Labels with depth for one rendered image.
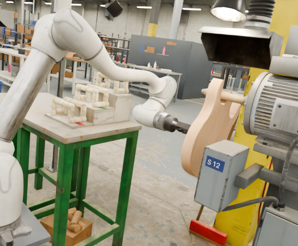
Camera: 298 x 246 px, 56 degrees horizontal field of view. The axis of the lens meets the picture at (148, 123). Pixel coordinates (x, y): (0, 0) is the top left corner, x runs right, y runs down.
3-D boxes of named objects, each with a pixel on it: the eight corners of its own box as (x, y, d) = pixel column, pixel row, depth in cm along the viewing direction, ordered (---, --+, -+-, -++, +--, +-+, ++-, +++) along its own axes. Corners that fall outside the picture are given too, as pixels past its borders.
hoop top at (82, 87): (99, 94, 164) (100, 89, 163) (95, 94, 162) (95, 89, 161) (78, 88, 176) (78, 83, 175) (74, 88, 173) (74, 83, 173)
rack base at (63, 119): (93, 125, 162) (93, 123, 162) (71, 128, 150) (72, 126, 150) (65, 113, 178) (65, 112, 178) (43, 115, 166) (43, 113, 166)
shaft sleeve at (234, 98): (242, 103, 115) (244, 105, 118) (244, 96, 115) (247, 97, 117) (203, 94, 125) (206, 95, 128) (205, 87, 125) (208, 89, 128)
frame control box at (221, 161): (277, 225, 100) (297, 157, 94) (258, 253, 83) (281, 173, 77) (214, 196, 114) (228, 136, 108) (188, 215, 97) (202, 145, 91)
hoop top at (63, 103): (75, 110, 153) (76, 104, 153) (70, 110, 151) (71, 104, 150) (54, 101, 166) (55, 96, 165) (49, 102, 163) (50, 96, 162)
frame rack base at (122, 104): (129, 120, 186) (133, 94, 182) (113, 122, 174) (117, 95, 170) (102, 110, 202) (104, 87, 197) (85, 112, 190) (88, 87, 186)
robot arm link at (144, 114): (149, 122, 134) (162, 101, 138) (125, 114, 143) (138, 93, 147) (157, 133, 143) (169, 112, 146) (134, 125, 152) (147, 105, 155)
